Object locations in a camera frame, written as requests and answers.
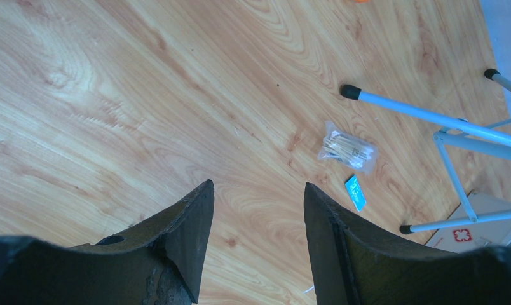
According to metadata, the cotton swabs bag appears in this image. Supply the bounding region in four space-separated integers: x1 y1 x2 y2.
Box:
317 121 379 174

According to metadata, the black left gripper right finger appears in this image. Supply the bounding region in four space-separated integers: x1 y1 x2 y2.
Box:
304 183 511 304

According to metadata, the blue Basewing sachet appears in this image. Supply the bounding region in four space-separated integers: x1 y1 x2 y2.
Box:
344 175 367 212

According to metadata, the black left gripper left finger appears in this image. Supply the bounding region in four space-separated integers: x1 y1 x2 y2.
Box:
0 180 214 304

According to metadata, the grey metal case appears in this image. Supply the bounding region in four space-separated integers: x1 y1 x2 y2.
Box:
425 192 511 253

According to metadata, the blue music stand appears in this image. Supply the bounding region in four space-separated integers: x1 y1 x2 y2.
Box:
339 84 511 234

